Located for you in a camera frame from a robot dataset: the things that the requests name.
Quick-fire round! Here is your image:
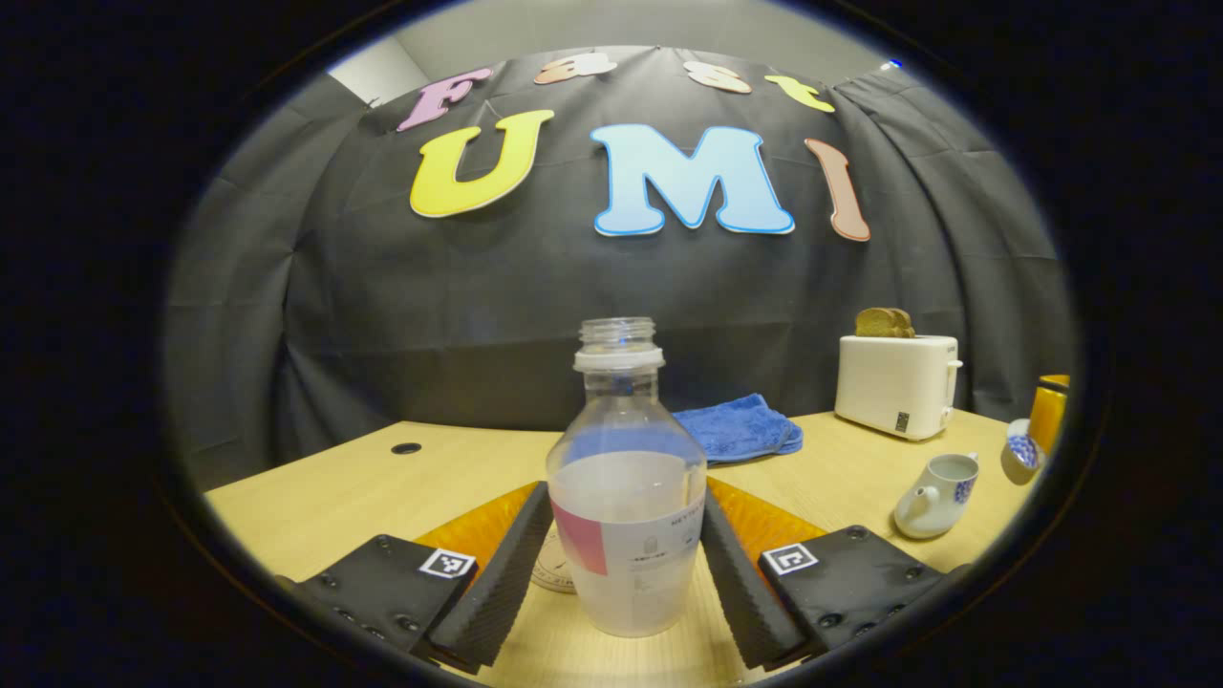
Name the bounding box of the white blue-patterned teacup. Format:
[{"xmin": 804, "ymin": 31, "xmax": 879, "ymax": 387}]
[{"xmin": 893, "ymin": 452, "xmax": 981, "ymax": 541}]

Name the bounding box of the clear plastic water bottle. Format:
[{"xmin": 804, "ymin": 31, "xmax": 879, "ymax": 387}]
[{"xmin": 546, "ymin": 317, "xmax": 709, "ymax": 639}]

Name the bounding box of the white toaster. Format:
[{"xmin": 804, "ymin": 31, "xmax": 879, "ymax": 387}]
[{"xmin": 834, "ymin": 334, "xmax": 964, "ymax": 442}]

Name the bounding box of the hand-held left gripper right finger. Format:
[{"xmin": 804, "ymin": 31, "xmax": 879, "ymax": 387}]
[{"xmin": 700, "ymin": 476, "xmax": 961, "ymax": 672}]

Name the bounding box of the round cork coaster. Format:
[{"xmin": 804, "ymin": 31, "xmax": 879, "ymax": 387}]
[{"xmin": 530, "ymin": 524, "xmax": 580, "ymax": 595}]

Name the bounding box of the black backdrop cloth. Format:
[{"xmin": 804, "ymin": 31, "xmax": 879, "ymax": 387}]
[{"xmin": 162, "ymin": 46, "xmax": 1076, "ymax": 493}]

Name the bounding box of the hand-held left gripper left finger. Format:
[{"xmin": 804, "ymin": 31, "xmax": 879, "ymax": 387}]
[{"xmin": 272, "ymin": 481, "xmax": 555, "ymax": 675}]

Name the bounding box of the blue folded towel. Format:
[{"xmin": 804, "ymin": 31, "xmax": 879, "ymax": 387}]
[{"xmin": 669, "ymin": 394, "xmax": 805, "ymax": 467}]

